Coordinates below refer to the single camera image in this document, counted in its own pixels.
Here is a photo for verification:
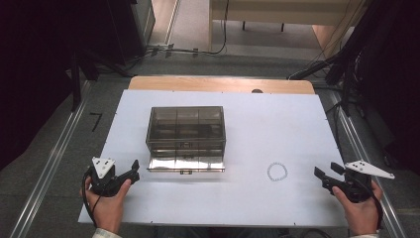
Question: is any thin black cable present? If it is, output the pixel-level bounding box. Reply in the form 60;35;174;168
324;100;347;151

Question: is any white bead bracelet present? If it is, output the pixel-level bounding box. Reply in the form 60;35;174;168
266;161;289;182

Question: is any metal floor rail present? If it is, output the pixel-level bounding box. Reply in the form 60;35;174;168
328;90;408;238
9;80;93;238

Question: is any dark cabinet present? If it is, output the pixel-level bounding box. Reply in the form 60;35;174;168
107;0;157;65

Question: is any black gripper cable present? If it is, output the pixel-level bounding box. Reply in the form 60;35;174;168
358;178;385;231
81;168;101;229

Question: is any wooden table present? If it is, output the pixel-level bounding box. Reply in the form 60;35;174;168
127;75;316;95

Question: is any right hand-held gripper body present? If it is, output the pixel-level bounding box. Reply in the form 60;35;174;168
324;160;396;204

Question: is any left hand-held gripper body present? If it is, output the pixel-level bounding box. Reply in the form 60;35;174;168
86;157;133;198

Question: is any person's right hand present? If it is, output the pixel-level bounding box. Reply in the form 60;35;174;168
331;179;384;236

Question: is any smoky transparent drawer box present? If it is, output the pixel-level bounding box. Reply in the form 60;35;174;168
145;105;227;176

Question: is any black metal stand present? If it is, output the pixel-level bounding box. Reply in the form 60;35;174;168
286;0;390;117
65;39;134;113

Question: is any white flat board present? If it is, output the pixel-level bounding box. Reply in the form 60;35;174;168
77;89;349;229

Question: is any black floor cable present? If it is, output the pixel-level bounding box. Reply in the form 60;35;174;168
144;0;231;57

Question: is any beige bench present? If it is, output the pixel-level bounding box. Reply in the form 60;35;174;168
209;0;368;34

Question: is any person's left hand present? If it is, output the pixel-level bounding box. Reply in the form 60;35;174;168
79;176;133;235

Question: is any dark curtain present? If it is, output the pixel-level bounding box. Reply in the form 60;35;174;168
356;0;420;177
0;0;113;172

